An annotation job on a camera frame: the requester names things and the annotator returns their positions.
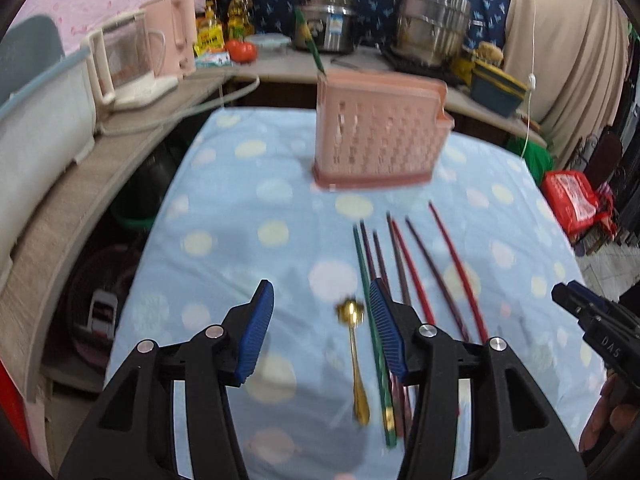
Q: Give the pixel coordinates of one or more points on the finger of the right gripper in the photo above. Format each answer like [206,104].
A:
[573,304]
[588,295]

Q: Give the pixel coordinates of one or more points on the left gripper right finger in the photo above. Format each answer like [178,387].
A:
[396,324]

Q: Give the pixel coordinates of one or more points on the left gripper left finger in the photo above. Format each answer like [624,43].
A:
[245,328]

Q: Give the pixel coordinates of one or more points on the purple brown chopstick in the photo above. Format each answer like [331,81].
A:
[453,309]

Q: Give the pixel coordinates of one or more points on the red chopstick dark band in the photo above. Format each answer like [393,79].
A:
[463,276]

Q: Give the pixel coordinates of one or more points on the green chopstick gold band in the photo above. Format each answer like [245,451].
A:
[304,30]

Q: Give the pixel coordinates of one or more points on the gold flower spoon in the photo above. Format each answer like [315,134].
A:
[350,314]

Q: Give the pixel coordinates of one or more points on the brown chopstick gold band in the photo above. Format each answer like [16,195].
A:
[402,279]

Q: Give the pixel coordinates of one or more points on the red chopstick black band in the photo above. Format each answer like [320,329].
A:
[415,278]

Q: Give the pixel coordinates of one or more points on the dark maroon chopstick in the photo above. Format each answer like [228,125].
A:
[367,251]
[400,393]

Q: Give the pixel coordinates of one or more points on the red plastic bag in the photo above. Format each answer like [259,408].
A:
[576,205]

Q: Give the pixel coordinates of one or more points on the blue spotted tablecloth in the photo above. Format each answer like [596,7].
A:
[243,207]

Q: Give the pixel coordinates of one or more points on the green plastic bag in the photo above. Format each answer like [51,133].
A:
[538,160]

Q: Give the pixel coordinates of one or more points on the pink perforated utensil holder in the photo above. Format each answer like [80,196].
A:
[378,129]

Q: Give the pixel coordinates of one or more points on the brown loofah sponge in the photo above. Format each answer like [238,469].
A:
[489,53]

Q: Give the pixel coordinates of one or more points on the black induction cooker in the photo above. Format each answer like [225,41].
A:
[414,67]

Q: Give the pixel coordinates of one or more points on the beige curtain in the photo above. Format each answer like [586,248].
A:
[577,50]

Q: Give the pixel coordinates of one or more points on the blue white snack packet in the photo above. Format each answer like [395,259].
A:
[213,59]

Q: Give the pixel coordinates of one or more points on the red tomato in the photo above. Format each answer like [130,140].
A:
[241,52]

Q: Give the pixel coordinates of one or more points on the clear food container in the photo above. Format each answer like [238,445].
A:
[269,44]

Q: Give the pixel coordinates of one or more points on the white glass kettle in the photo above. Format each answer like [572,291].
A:
[125,63]

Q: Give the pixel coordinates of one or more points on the stainless steamer pot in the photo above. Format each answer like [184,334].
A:
[432,31]

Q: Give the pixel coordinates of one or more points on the yellow oil bottle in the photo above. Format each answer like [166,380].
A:
[240,19]

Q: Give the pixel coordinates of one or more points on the pink electric kettle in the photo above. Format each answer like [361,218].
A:
[172,34]

